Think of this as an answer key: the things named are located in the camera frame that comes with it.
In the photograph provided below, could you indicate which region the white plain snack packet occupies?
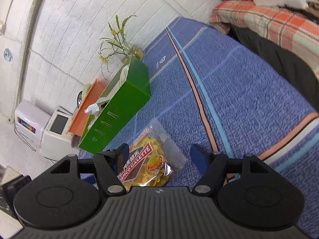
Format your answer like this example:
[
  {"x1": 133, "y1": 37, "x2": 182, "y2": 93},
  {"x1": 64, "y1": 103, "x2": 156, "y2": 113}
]
[{"x1": 84, "y1": 103, "x2": 101, "y2": 116}]

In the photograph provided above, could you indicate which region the clear galette cookie packet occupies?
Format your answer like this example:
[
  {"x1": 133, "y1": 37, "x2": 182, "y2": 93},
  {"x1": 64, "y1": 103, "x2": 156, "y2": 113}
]
[{"x1": 118, "y1": 119, "x2": 187, "y2": 191}]

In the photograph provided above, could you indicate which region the white machine with screen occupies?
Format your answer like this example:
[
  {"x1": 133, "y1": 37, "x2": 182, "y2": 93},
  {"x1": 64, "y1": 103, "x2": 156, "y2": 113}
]
[{"x1": 40, "y1": 106, "x2": 79, "y2": 161}]

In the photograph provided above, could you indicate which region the orange plastic basin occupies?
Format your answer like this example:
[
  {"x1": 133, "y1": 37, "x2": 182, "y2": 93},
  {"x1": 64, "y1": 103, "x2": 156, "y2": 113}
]
[{"x1": 67, "y1": 79, "x2": 105, "y2": 136}]

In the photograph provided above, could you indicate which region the white water purifier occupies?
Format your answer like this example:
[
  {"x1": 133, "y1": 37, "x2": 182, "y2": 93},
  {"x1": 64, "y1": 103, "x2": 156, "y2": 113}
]
[{"x1": 15, "y1": 100, "x2": 51, "y2": 146}]

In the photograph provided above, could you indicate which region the blue patterned tablecloth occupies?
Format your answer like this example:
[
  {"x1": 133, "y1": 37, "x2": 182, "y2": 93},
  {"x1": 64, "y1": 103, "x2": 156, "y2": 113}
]
[{"x1": 79, "y1": 16, "x2": 319, "y2": 239}]

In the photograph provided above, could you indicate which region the green cardboard box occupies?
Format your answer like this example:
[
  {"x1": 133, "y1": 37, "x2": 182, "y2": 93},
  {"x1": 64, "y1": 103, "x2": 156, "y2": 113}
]
[{"x1": 78, "y1": 56, "x2": 151, "y2": 154}]

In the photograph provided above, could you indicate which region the glass vase with orchid plant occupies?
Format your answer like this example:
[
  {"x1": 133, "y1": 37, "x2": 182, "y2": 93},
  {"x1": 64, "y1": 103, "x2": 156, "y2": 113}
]
[{"x1": 98, "y1": 14, "x2": 144, "y2": 80}]

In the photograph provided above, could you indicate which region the plaid orange cloth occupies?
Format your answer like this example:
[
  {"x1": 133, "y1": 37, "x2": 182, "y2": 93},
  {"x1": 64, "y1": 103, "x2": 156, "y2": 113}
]
[{"x1": 210, "y1": 0, "x2": 318, "y2": 77}]

